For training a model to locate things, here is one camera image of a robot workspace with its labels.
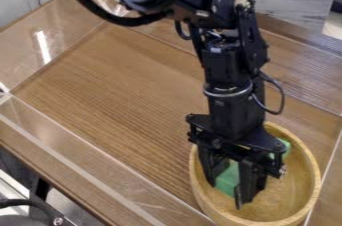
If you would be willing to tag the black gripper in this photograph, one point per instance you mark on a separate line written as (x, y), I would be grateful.
(230, 133)

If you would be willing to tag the green rectangular block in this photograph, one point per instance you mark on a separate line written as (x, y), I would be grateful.
(228, 178)

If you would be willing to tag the brown wooden bowl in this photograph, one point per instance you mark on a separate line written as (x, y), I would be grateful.
(283, 203)

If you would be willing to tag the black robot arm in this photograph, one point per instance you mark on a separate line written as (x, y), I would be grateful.
(224, 35)

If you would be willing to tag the clear acrylic tray wall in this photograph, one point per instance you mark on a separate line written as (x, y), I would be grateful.
(104, 186)

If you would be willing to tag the black table leg bracket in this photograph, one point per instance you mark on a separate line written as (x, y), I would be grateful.
(41, 210)

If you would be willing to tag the clear acrylic corner bracket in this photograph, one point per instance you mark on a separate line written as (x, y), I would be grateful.
(112, 7)

